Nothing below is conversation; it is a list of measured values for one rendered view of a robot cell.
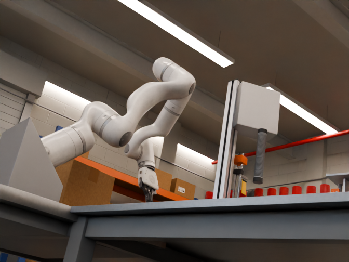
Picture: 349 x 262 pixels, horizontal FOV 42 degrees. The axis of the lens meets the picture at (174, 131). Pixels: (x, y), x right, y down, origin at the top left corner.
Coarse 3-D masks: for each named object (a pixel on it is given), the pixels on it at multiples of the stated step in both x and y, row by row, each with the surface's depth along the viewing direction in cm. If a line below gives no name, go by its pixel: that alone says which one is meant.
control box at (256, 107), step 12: (240, 84) 182; (252, 84) 182; (240, 96) 178; (252, 96) 180; (264, 96) 181; (276, 96) 183; (240, 108) 176; (252, 108) 178; (264, 108) 179; (276, 108) 181; (240, 120) 174; (252, 120) 176; (264, 120) 177; (276, 120) 179; (240, 132) 180; (252, 132) 178; (276, 132) 177
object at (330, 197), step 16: (336, 192) 88; (80, 208) 136; (96, 208) 132; (112, 208) 127; (128, 208) 123; (144, 208) 119; (160, 208) 116; (176, 208) 113; (192, 208) 110; (208, 208) 108; (224, 208) 105; (240, 208) 103; (256, 208) 101; (272, 208) 99; (288, 208) 97; (304, 208) 95; (320, 208) 93; (336, 208) 91; (208, 256) 171; (224, 256) 165; (240, 256) 160; (256, 256) 155; (272, 256) 150; (288, 256) 145; (304, 256) 141; (320, 256) 137; (336, 256) 133
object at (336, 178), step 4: (328, 176) 167; (332, 176) 166; (336, 176) 165; (340, 176) 165; (344, 176) 164; (348, 176) 163; (332, 180) 170; (336, 180) 169; (340, 180) 168; (348, 180) 167; (336, 184) 173
